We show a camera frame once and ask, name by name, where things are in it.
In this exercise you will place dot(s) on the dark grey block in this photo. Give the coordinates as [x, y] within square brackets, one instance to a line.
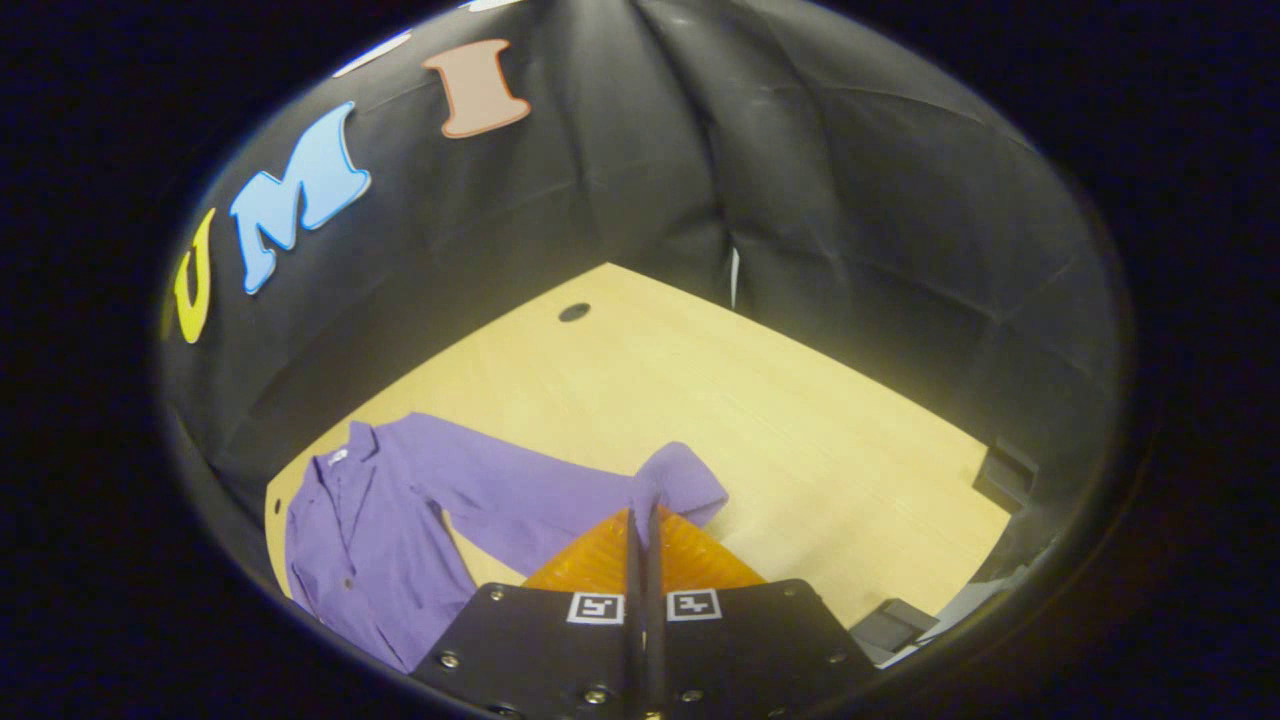
[1005, 475]
[890, 630]

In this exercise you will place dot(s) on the purple button shirt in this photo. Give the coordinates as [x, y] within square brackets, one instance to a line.
[380, 540]

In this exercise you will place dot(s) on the black round table grommet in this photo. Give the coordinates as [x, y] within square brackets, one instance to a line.
[574, 312]

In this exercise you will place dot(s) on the black backdrop cloth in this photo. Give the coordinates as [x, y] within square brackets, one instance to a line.
[800, 200]

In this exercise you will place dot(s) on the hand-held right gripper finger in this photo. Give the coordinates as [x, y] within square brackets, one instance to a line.
[655, 650]
[634, 640]

